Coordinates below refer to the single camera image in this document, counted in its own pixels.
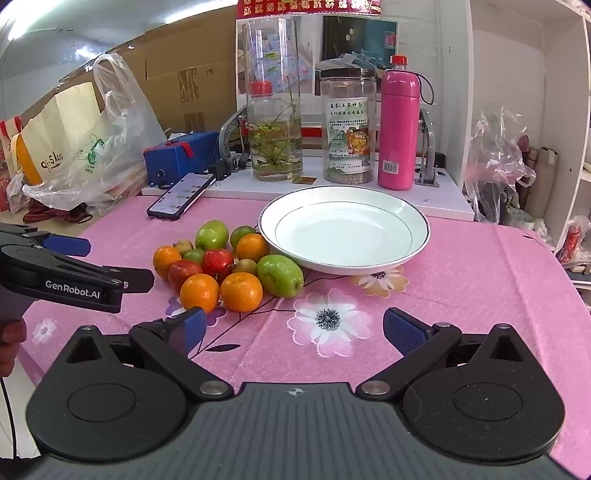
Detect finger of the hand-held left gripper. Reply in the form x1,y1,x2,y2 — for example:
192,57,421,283
0,224,92,258
0,244,156,294

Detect crumpled clear plastic bag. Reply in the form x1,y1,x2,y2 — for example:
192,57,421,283
464,107,537,225

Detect dark green round fruit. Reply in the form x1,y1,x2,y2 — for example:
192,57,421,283
229,225,256,248

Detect person's left hand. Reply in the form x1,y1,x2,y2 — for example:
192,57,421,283
0,319,29,377

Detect cardboard box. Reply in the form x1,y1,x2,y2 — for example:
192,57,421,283
0,6,240,137

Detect large green oval jujube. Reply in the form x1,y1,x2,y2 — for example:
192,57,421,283
257,254,305,299

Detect black cable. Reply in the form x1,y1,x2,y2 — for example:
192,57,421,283
0,376,20,459

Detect orange tangerine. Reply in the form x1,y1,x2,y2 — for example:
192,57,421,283
235,233,270,263
153,244,184,280
220,272,264,313
180,274,221,314

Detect black smartphone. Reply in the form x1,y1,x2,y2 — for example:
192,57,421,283
146,172,217,221

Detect red banner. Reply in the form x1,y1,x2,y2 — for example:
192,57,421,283
236,0,383,20

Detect clear labelled plastic jar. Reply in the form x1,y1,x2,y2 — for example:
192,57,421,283
320,68,378,185

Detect white shelf unit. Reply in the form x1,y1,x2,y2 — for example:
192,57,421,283
438,0,591,289

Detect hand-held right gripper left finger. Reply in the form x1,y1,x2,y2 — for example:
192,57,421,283
60,307,234,402

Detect clear bottle with red cap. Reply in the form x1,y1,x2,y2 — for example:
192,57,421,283
248,80,276,139

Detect beige paper shopping bag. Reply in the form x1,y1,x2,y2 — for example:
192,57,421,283
13,82,110,186

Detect pink floral tablecloth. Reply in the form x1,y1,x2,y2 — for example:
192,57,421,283
17,194,591,468

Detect pale green apple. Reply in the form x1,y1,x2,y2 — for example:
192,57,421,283
195,220,230,252

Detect white board base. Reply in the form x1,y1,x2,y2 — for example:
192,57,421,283
141,154,476,222

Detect pink thermos bottle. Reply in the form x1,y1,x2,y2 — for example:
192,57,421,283
377,68,435,191

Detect red plastic bag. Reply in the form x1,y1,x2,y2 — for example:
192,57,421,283
558,214,591,271

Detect translucent white plastic bag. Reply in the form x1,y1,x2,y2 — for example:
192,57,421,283
21,52,168,216

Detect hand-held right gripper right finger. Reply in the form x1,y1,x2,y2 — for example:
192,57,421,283
355,307,533,402

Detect tall glass vase with plants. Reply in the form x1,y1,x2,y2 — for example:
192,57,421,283
242,17,304,182

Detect white ceramic plate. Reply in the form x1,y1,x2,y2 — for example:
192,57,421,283
257,185,431,277

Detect blue case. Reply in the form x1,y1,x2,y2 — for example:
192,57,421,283
143,131,222,189

